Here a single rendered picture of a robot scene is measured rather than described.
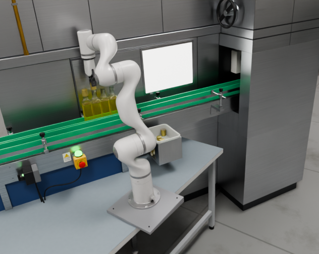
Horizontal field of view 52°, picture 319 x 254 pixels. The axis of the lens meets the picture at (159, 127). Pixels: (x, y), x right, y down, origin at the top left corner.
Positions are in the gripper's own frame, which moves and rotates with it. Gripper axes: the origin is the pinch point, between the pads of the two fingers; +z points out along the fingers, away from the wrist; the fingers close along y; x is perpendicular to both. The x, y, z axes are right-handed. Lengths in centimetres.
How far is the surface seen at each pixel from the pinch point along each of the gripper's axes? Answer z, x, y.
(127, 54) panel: -10.2, 29.4, -12.3
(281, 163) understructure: 98, 147, 22
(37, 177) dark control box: 41, -46, 23
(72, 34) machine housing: -27.9, -3.7, -15.2
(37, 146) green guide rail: 27, -41, 13
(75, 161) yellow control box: 37.9, -23.0, 22.3
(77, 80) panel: 0.7, -6.7, -12.2
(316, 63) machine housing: 15, 173, 22
